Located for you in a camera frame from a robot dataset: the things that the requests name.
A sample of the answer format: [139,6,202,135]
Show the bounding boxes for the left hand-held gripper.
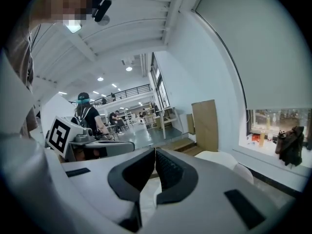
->
[45,116,136,162]

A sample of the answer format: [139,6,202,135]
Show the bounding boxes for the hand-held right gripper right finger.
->
[143,148,281,234]

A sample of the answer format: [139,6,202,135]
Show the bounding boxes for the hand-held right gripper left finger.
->
[45,148,156,232]

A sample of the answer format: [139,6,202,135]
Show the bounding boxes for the wooden step platform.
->
[156,137,203,157]

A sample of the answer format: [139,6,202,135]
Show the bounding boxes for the large cardboard panel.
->
[191,99,219,153]

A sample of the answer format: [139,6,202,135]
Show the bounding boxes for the black balcony railing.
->
[91,84,151,106]

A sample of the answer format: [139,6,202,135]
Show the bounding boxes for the small cardboard panel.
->
[186,113,196,135]

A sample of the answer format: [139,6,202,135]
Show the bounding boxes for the white table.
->
[159,107,184,140]

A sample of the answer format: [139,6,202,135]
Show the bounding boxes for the white partition board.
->
[39,93,79,134]

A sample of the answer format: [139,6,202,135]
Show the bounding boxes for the black framed window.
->
[150,52,172,110]

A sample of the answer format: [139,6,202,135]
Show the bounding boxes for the brown bag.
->
[275,125,306,167]

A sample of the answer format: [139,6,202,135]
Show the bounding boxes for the rectangular ceiling light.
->
[65,19,82,34]

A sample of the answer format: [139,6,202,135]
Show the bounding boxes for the black head-mounted camera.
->
[91,0,113,23]

